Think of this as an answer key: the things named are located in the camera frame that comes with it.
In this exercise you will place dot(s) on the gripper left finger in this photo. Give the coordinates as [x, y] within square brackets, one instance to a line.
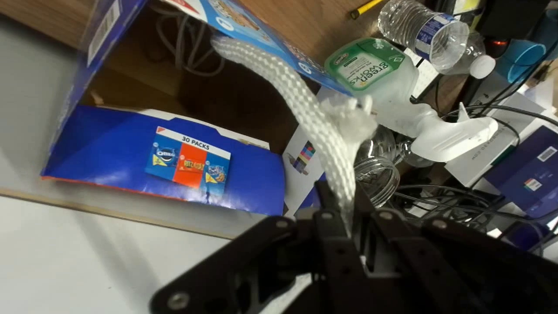
[244, 257]

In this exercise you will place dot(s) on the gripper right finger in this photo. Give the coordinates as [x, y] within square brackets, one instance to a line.
[462, 261]

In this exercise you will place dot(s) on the white flat box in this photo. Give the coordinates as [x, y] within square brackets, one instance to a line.
[484, 157]

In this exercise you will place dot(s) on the dark blue flat box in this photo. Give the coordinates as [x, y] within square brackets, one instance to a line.
[527, 174]

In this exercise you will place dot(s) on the blue cardboard snack box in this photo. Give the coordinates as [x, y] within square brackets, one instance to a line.
[130, 152]

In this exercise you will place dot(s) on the clear glass jar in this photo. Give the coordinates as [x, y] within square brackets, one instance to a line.
[377, 176]

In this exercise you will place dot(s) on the spray bottle with green label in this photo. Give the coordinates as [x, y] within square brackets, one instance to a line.
[392, 91]

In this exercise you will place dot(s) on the blue plastic cup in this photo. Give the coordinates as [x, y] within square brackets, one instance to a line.
[521, 59]

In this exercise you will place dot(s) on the clear plastic water bottle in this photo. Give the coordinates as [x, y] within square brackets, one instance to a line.
[427, 30]

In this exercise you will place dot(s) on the black device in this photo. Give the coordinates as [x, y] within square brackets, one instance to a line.
[514, 17]

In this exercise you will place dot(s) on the yellow pencil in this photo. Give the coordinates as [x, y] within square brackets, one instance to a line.
[364, 8]

